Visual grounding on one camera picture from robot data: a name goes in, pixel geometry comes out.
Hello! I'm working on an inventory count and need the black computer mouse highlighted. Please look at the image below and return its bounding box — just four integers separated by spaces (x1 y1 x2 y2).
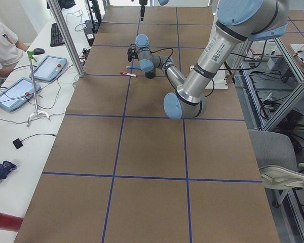
33 48 45 55

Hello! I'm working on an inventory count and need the aluminium frame post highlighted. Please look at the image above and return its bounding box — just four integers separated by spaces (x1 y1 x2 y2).
47 0 85 77

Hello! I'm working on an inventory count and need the red cylinder bottle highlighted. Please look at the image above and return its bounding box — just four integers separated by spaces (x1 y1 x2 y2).
0 212 23 232

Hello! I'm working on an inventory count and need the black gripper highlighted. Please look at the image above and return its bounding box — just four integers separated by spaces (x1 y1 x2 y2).
139 0 147 21
127 44 139 62

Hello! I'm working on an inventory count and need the black keyboard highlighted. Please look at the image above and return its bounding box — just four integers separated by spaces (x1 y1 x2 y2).
50 23 65 47

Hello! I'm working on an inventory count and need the lower teach pendant tablet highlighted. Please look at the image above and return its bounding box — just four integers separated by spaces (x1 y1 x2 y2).
0 77 41 112

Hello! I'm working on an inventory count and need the metal stand with green clip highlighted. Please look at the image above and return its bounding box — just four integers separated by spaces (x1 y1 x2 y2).
26 51 50 128

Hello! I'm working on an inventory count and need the small black square device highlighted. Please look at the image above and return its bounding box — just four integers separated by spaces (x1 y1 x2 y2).
12 138 23 149

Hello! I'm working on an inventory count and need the blue highlighter pen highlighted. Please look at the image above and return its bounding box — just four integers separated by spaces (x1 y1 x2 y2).
126 66 141 70

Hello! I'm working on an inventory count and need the red white marker pen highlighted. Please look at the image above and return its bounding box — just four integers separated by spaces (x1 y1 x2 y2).
120 71 138 77

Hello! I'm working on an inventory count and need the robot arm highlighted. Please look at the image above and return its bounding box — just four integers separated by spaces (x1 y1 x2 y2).
139 0 169 21
127 0 290 119

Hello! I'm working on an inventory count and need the teach pendant tablet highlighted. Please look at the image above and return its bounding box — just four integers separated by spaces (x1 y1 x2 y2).
33 55 67 82
0 77 41 112

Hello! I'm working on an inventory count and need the grey office chair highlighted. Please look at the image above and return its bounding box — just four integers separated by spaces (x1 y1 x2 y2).
248 130 304 208

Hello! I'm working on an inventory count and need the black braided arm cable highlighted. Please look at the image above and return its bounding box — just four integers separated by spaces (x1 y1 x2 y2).
149 47 216 98

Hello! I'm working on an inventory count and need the black mesh pen holder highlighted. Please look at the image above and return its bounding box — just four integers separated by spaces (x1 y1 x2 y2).
145 70 156 79

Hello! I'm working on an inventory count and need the person in white shirt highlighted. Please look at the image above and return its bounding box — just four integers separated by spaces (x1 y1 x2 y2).
0 22 28 78

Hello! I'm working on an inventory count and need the upper teach pendant tablet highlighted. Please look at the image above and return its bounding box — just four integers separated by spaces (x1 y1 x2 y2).
33 55 67 82

